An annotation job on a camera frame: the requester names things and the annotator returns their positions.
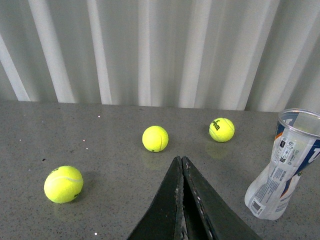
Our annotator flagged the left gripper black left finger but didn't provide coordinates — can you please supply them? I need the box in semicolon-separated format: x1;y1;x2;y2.
128;156;184;240

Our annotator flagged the clear plastic tennis ball can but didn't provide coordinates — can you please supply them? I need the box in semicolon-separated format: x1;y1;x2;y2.
244;108;320;221

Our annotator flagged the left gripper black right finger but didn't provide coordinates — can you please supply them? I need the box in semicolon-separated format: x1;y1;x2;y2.
182;156;260;240

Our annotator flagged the yellow Wilson tennis ball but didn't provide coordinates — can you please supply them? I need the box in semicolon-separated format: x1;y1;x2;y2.
209;117;235;143

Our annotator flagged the yellow tennis ball far left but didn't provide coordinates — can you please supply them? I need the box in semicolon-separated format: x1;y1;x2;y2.
43;165;84;204

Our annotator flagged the plain yellow tennis ball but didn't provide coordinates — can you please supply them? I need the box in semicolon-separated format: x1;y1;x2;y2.
142;125;169;153

